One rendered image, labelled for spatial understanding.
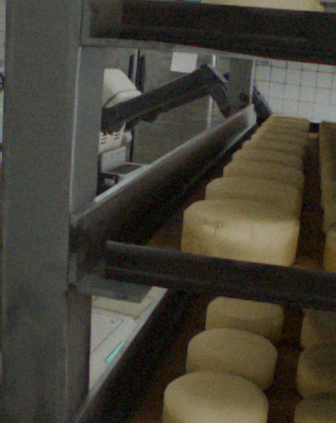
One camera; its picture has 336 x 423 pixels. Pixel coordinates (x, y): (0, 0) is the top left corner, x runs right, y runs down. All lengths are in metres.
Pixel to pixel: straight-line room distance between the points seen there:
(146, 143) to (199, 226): 5.27
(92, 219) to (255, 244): 0.06
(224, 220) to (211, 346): 0.11
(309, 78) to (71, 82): 5.85
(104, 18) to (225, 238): 0.10
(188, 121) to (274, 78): 1.14
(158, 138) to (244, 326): 5.11
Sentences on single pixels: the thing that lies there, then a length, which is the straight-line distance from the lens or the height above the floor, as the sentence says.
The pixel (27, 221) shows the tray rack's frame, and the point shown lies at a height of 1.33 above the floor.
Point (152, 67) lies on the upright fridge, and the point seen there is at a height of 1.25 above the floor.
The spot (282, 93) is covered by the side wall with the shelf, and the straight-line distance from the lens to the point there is 6.09.
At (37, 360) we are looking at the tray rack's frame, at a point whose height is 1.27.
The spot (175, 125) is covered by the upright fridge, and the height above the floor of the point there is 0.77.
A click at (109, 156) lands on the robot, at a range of 2.20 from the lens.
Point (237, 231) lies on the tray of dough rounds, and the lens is 0.25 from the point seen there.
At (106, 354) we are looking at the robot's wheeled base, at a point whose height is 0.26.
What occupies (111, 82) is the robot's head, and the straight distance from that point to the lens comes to 2.13.
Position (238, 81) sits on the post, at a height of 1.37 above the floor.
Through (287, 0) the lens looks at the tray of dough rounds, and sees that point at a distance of 0.24.
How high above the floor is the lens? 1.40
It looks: 14 degrees down
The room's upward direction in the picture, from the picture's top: 5 degrees clockwise
